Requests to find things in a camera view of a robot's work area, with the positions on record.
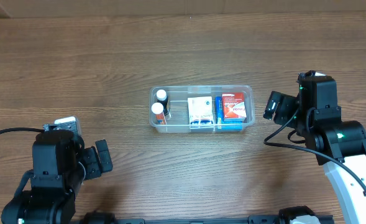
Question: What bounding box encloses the orange tube with white cap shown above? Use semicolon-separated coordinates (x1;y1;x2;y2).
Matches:
151;102;167;124

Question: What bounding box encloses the red and white medicine box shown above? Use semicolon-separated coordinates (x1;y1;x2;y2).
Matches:
221;92;247;121

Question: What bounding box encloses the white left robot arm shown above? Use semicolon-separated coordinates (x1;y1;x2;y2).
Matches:
1;116;113;224

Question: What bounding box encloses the clear plastic container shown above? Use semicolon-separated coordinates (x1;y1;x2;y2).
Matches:
149;85;255;133

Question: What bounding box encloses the dark bottle with white cap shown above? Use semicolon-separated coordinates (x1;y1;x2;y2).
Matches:
156;89;170;116

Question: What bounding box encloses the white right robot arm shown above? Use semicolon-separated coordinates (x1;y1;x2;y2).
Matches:
263;70;366;223

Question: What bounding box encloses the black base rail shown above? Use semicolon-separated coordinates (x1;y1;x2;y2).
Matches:
71;206;334;224

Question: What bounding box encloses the blue medicine box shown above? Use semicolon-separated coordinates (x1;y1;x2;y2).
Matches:
214;96;242;131

